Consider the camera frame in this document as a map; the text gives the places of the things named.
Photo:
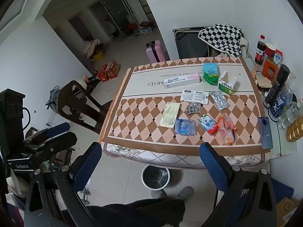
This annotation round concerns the red paper cup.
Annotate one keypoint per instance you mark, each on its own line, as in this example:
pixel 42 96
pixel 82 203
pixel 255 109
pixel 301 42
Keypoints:
pixel 269 49

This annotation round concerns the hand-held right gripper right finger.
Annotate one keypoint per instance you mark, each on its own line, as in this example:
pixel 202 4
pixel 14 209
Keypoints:
pixel 213 165

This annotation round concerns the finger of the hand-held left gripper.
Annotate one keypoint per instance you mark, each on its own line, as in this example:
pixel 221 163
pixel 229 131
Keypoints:
pixel 62 140
pixel 59 127

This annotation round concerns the checkered tablecloth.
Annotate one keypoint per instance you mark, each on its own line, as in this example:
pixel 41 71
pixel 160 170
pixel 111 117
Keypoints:
pixel 146 123

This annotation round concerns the white printed label card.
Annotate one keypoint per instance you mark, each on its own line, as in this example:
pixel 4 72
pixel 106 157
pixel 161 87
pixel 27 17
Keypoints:
pixel 193 96

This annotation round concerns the orange box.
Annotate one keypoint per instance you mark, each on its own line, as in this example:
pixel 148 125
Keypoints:
pixel 269 69

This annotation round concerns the dark folding cot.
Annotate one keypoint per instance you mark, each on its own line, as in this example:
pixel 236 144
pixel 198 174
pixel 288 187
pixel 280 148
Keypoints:
pixel 187 43

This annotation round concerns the yellow bag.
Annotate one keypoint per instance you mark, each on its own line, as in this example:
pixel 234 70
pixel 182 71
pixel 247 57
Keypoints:
pixel 98 54

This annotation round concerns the orange plastic bag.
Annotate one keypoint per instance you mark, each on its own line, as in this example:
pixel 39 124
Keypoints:
pixel 226 130

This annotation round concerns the small crumpled blister pack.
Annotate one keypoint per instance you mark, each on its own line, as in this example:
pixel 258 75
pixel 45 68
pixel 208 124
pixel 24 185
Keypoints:
pixel 193 109

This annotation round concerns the white trash bin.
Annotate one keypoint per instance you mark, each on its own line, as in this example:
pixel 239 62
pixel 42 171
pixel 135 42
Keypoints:
pixel 155 178

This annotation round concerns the cola bottle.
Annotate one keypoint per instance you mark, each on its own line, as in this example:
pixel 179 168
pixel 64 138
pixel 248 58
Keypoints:
pixel 259 52

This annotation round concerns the cardboard box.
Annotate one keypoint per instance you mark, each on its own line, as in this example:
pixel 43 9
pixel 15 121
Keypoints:
pixel 286 209

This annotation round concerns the black white checkered blanket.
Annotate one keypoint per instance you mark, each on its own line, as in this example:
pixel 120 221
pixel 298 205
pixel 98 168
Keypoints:
pixel 222 39

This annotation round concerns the dark wooden chair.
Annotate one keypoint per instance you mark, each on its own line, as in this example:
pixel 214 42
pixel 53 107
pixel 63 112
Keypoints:
pixel 71 99

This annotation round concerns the metal dumbbell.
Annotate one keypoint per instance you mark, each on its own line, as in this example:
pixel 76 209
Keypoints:
pixel 86 195

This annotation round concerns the grey smartphone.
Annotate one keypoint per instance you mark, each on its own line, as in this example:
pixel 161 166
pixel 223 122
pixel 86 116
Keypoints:
pixel 265 132

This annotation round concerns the blue chair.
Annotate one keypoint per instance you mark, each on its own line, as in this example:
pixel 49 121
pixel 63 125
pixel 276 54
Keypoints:
pixel 280 190

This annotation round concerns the blue plastic wrapper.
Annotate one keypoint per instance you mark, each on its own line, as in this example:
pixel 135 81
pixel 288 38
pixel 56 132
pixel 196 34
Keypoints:
pixel 184 126

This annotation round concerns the open white green box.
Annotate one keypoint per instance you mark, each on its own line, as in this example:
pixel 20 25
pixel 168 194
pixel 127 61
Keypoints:
pixel 226 87

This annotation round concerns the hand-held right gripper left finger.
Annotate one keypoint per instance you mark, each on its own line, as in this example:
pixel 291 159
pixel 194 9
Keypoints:
pixel 87 165

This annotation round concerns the small green red carton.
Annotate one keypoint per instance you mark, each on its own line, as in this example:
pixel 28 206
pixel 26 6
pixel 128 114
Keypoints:
pixel 208 125

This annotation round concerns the long white pink toothpaste box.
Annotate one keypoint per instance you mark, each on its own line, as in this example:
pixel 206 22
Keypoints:
pixel 180 81

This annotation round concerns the pink suitcase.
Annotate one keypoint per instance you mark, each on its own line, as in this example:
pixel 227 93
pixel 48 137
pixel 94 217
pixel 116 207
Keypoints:
pixel 156 50

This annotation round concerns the black spray can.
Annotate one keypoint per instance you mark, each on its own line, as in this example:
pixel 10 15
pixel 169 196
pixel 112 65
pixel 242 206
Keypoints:
pixel 277 85

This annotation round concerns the cream medicine box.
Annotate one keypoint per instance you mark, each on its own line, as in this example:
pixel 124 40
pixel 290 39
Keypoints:
pixel 170 115

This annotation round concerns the red gift box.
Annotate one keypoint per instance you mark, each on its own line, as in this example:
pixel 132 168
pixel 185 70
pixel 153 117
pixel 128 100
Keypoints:
pixel 112 70
pixel 102 73

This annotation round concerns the grey slipper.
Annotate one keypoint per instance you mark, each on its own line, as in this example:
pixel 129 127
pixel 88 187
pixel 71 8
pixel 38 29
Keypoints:
pixel 185 193
pixel 158 194

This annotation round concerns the person's black trousers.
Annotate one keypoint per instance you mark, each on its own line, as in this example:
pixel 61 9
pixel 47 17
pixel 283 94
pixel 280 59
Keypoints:
pixel 142 214

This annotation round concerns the blue white packet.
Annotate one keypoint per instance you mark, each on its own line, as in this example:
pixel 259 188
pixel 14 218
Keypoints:
pixel 281 106

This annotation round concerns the silver blister pack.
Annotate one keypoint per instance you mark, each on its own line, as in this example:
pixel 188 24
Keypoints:
pixel 220 100

